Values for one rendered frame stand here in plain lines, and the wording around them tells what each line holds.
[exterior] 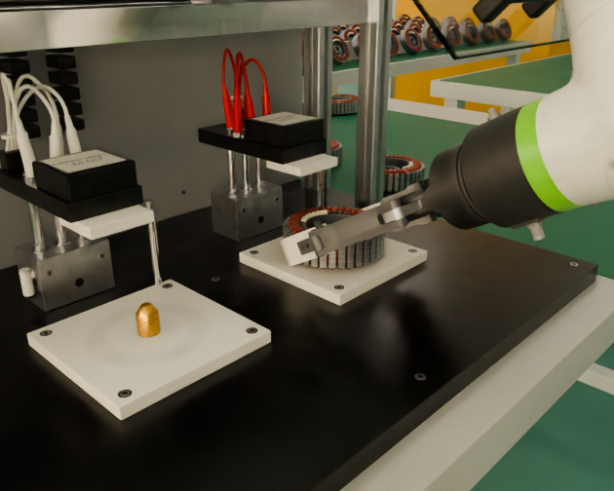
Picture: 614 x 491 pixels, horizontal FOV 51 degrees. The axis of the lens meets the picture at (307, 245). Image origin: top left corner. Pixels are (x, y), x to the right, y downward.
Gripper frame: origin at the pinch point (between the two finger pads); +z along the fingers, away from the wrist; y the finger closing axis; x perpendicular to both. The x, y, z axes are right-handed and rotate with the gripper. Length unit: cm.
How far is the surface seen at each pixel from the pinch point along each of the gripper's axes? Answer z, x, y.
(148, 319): -0.4, -0.8, -24.6
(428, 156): 22, 6, 52
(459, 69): 169, 63, 323
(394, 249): -2.8, -4.1, 5.1
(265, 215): 11.1, 5.0, 0.8
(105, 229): -1.6, 7.4, -25.8
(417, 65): 100, 48, 176
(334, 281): -3.2, -4.4, -5.5
